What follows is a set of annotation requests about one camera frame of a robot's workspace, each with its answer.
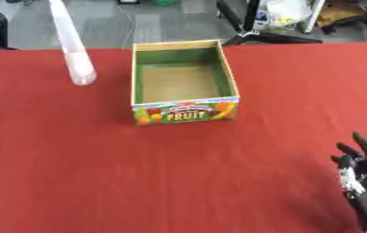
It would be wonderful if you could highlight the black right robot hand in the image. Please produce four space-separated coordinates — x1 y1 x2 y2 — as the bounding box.
328 130 367 233

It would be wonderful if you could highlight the tan cardboard box green inside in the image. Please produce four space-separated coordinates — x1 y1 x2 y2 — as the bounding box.
130 39 242 127

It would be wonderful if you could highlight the tall clear plastic bottle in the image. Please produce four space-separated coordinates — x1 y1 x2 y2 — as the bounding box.
47 0 97 86

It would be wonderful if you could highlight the black office chair base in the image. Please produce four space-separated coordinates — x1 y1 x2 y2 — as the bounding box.
318 0 367 44

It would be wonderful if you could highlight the black tripod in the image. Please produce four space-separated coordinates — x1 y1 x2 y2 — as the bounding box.
215 0 325 46

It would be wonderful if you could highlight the white plastic bag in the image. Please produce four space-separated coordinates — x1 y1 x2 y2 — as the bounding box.
254 0 316 31

